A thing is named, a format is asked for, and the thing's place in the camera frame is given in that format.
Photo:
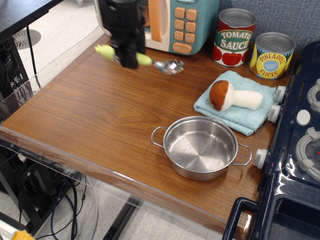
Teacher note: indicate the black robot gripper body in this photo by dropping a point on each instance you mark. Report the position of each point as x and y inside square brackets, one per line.
[124, 20]

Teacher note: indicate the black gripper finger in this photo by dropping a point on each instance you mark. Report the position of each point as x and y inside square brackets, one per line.
[128, 57]

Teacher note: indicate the spoon with green handle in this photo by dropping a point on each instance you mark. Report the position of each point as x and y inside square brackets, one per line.
[167, 67]

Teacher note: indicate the toy microwave oven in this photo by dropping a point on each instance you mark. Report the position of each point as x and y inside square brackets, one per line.
[175, 26]

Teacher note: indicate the plush mushroom toy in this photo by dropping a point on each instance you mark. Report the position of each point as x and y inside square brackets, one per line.
[222, 96]

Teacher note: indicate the tomato sauce can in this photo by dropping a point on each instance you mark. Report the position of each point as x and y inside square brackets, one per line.
[234, 32]

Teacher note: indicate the stainless steel pot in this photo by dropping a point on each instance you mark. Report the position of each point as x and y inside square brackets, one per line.
[200, 148]

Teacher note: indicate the clear acrylic table guard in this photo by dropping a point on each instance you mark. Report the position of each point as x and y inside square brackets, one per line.
[97, 117]

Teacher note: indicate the light blue folded cloth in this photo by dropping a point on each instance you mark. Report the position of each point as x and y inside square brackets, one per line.
[241, 119]

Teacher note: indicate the pineapple slices can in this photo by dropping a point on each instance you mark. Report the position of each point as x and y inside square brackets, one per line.
[272, 54]

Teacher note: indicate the white stove knob upper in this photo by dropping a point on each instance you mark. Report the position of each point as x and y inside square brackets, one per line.
[280, 93]

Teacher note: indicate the white stove knob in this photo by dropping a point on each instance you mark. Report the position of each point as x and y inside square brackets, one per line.
[260, 157]
[274, 113]
[280, 93]

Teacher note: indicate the white stove knob middle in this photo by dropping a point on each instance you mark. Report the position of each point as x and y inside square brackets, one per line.
[274, 113]

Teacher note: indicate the white stove knob lower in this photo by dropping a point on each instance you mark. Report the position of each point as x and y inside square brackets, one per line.
[260, 157]

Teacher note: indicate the dark blue toy stove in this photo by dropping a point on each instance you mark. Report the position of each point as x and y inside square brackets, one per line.
[288, 205]

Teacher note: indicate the black desk frame left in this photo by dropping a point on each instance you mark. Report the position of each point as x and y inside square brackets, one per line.
[15, 89]

